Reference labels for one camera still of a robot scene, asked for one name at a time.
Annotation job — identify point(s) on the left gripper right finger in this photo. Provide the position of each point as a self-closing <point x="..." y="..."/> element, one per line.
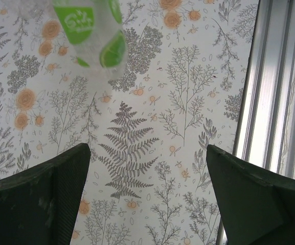
<point x="259" y="204"/>

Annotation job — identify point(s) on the bright green label plastic bottle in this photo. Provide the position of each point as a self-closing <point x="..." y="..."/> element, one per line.
<point x="86" y="25"/>

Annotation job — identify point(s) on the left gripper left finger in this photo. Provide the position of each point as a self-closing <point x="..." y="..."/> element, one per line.
<point x="27" y="204"/>

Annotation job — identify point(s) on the long aluminium frame rail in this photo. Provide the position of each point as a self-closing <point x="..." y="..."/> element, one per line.
<point x="270" y="76"/>

